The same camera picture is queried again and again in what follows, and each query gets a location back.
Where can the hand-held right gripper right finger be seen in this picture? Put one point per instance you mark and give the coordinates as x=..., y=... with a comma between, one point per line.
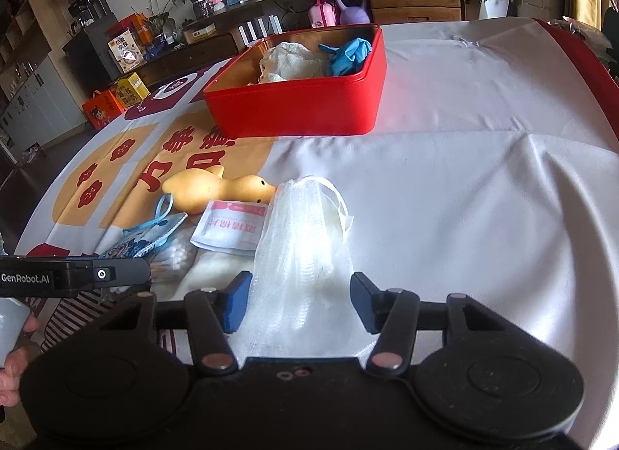
x=365, y=302

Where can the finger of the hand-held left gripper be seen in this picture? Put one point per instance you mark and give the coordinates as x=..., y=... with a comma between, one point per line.
x=133, y=271

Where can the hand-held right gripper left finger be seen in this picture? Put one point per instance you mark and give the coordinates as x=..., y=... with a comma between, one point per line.
x=238, y=302

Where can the bag of cotton swabs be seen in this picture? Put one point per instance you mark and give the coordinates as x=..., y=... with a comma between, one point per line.
x=171, y=256

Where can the white mesh bag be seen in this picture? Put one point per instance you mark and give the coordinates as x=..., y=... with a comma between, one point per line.
x=300, y=256

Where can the yellow duck toy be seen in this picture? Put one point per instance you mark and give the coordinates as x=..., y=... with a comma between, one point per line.
x=208, y=189

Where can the red tin box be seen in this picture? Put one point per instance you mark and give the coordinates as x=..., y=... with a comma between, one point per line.
x=290, y=111

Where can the person's left hand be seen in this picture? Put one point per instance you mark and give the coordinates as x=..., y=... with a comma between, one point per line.
x=12, y=372

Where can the white packet with red print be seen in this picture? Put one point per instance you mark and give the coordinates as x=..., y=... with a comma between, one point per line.
x=227, y=230

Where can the printed white tablecloth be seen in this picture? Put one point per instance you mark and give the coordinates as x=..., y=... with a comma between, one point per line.
x=459, y=189

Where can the orange cartoon gift box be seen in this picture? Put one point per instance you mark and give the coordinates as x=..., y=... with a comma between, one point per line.
x=104, y=110

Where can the yellow carton box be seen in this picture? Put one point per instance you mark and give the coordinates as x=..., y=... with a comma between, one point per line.
x=131, y=91

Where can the wooden shelf unit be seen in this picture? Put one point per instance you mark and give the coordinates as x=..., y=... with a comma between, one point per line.
x=38, y=97

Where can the black cabinet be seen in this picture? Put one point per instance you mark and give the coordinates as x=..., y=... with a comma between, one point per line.
x=92, y=63

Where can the beige printed box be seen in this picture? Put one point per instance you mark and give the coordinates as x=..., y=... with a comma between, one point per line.
x=125, y=51

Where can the red orange box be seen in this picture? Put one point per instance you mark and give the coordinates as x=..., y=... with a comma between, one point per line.
x=138, y=27

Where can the white terry towel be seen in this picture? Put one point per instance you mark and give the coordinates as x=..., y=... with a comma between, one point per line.
x=295, y=63

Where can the pale tissue box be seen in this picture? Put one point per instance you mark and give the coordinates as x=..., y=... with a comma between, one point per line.
x=199, y=33

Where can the blue rubber glove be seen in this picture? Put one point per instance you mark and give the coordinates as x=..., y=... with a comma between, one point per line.
x=348, y=56

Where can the small leafy potted plant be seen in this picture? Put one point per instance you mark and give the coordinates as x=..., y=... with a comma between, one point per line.
x=162, y=19

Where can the black coffee machine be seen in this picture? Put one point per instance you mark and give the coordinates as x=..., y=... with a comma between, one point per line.
x=89, y=7

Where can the white router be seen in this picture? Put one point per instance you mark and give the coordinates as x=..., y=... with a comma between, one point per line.
x=261, y=29

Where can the purple kettlebell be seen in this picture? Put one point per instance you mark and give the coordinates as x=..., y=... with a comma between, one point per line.
x=353, y=12

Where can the pink toy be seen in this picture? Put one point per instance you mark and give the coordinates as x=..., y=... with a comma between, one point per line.
x=323, y=14

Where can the red upholstered seat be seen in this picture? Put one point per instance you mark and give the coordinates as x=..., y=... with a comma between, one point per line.
x=587, y=72

